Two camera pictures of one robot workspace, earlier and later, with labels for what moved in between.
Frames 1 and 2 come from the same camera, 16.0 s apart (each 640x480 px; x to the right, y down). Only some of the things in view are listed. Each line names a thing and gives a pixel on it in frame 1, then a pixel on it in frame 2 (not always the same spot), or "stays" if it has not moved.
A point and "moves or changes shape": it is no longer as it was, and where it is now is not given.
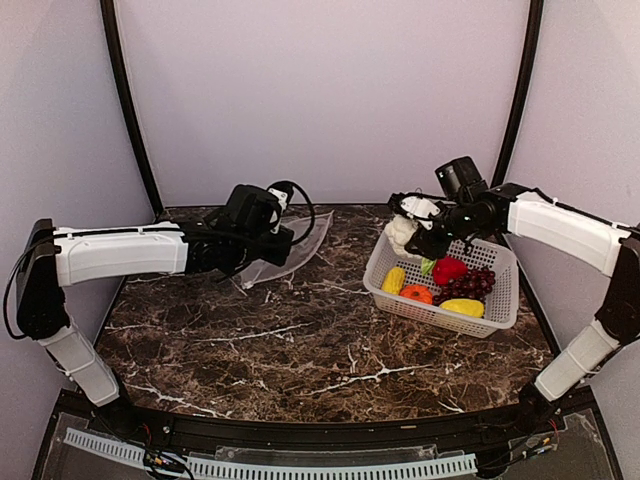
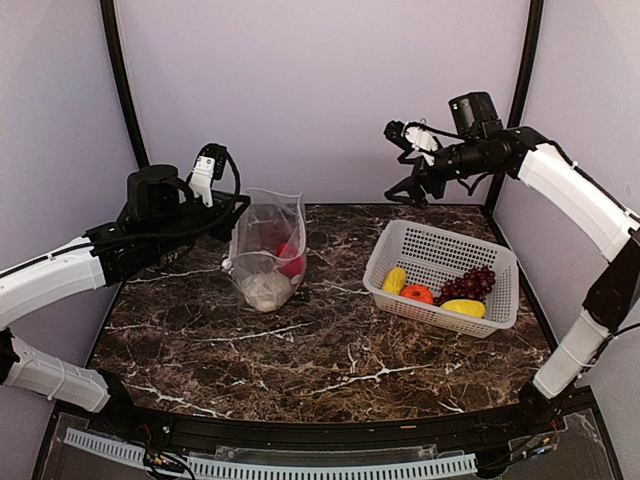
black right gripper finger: [425, 243] -> [407, 191]
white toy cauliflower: [398, 231] -> [267, 291]
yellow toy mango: [469, 307] stays
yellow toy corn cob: [393, 280] stays
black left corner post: [107, 9] stays
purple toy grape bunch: [475, 284] stays
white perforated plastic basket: [501, 304] stays
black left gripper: [279, 255] -> [226, 216]
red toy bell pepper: [446, 268] -> [290, 258]
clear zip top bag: [308, 232] moves or changes shape
